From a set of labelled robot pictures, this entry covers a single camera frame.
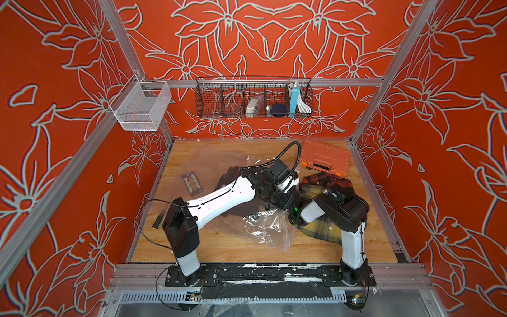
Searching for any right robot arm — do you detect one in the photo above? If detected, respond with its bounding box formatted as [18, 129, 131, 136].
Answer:
[289, 185, 370, 286]

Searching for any white wire wall basket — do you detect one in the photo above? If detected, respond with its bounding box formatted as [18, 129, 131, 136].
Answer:
[111, 80, 172, 132]

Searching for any light blue box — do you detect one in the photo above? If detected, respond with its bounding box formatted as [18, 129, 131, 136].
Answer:
[288, 83, 300, 118]

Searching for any clear plastic vacuum bag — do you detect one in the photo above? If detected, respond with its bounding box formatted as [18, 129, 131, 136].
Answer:
[173, 140, 314, 252]

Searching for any white coiled cable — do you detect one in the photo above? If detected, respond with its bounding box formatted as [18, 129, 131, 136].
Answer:
[296, 92, 313, 116]

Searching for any dark blue round object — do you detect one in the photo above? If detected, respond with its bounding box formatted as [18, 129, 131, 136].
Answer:
[270, 103, 287, 118]

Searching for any black wire wall basket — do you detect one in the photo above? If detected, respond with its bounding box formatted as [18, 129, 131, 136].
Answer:
[195, 75, 314, 119]

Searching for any red black plaid shirt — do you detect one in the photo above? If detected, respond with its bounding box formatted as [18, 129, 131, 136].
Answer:
[301, 173, 355, 195]

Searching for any yellow green plaid shirt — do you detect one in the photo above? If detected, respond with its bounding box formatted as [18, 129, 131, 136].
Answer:
[298, 184, 342, 245]

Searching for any small picture card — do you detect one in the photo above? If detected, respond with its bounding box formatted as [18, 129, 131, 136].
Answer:
[182, 171, 203, 197]

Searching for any black handled screwdriver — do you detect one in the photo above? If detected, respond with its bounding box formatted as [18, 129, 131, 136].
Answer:
[152, 194, 174, 229]

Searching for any orange plastic tool case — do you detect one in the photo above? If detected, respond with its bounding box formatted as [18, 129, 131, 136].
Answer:
[300, 140, 351, 178]

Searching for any grey packet in basket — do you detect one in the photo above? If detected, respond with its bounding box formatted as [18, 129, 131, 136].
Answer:
[245, 96, 264, 118]

